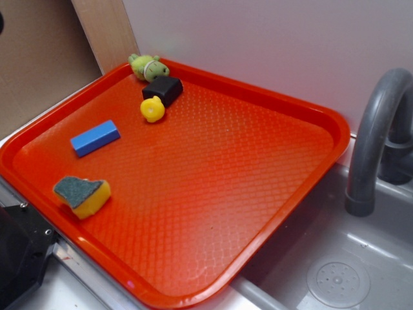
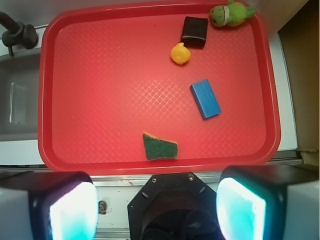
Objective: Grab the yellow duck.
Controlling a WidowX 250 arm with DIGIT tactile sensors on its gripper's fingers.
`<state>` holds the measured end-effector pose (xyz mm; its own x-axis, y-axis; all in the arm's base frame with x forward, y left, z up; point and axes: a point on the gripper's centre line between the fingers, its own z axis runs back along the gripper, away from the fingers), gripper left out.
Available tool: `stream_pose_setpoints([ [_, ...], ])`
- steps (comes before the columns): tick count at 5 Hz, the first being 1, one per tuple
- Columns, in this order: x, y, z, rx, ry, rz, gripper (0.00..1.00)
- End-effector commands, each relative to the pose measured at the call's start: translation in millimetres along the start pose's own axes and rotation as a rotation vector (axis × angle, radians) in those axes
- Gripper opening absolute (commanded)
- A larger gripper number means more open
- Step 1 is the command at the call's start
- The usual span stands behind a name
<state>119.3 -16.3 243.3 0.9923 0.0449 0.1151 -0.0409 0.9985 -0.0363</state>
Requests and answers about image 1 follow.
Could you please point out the yellow rubber duck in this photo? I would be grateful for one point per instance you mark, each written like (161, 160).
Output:
(152, 109)

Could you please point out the red plastic tray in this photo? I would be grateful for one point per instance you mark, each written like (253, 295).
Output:
(193, 196)

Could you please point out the black rectangular block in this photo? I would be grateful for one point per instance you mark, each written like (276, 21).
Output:
(166, 88)

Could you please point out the blue rectangular block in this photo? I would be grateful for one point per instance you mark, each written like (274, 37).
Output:
(95, 138)

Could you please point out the green plush toy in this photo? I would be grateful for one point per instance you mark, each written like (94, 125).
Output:
(147, 68)

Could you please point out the yellow green sponge piece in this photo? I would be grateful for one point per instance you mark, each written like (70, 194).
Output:
(84, 197)

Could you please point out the grey toy sink basin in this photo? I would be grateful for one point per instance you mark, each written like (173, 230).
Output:
(322, 257)

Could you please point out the light wooden board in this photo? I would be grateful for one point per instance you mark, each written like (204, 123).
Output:
(108, 30)

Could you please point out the grey toy faucet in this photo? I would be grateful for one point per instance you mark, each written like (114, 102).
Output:
(383, 147)

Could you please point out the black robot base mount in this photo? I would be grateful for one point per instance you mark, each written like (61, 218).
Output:
(27, 241)

